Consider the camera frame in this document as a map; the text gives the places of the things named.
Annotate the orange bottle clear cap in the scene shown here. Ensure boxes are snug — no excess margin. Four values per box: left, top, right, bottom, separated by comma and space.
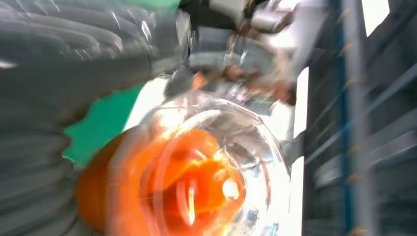
75, 91, 292, 236

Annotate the green table mat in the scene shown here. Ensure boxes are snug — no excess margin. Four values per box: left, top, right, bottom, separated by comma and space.
62, 0, 180, 167

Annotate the grey metal shelf rack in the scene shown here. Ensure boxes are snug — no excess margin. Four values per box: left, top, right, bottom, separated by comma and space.
302, 0, 417, 236

